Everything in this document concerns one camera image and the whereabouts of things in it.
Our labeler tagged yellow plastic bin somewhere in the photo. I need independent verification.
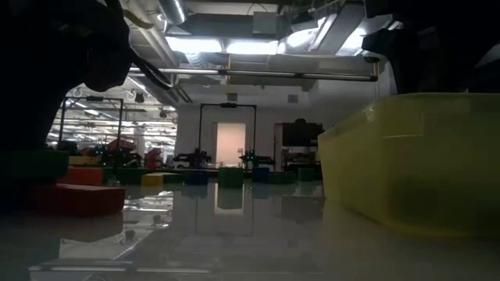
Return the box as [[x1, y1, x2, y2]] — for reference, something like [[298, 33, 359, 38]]
[[316, 92, 500, 240]]

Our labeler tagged blue square lego brick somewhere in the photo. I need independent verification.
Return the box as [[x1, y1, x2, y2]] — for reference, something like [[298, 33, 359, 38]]
[[184, 170, 209, 186]]

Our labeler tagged red long block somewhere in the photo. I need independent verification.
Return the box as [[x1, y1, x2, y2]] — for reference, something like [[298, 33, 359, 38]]
[[33, 182, 127, 218]]

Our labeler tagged red machine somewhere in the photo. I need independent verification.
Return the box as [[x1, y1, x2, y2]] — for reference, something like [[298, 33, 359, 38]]
[[145, 147, 164, 169]]

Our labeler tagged red long lego brick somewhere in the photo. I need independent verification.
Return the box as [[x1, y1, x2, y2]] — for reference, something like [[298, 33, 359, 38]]
[[57, 166, 105, 187]]

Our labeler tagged grey ceiling box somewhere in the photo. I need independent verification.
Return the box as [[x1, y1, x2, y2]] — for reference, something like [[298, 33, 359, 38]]
[[252, 10, 279, 35]]

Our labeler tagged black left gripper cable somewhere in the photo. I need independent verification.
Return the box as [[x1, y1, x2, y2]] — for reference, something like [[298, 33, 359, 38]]
[[130, 50, 175, 90]]

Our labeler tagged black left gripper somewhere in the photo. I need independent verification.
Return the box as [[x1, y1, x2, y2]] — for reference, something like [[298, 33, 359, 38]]
[[0, 0, 134, 151]]

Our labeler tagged black gantry frame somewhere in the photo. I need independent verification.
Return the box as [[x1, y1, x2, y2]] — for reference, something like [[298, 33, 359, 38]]
[[198, 102, 258, 161], [58, 95, 125, 157]]

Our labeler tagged green square lego brick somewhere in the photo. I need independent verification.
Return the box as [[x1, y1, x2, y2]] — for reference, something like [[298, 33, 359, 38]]
[[297, 167, 316, 183]]

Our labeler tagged green cube block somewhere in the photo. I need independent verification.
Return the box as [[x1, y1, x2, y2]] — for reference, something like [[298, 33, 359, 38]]
[[217, 167, 245, 190]]

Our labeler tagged ceiling light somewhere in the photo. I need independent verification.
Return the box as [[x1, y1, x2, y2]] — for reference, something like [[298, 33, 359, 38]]
[[225, 39, 280, 55], [166, 35, 223, 55]]

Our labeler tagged silver overhead rail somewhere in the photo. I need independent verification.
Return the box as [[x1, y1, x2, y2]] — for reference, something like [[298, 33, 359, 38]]
[[127, 66, 379, 83]]

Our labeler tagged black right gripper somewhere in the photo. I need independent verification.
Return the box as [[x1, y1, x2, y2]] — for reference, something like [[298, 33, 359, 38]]
[[361, 23, 500, 94]]

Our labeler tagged round metal duct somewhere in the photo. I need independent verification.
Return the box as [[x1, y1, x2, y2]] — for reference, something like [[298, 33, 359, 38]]
[[155, 0, 189, 27]]

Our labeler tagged yellow rectangular block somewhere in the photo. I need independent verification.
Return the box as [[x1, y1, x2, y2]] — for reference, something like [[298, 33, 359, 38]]
[[140, 173, 166, 187]]

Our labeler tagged yellow box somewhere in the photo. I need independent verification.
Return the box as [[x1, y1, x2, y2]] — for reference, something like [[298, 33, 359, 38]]
[[68, 155, 99, 167]]

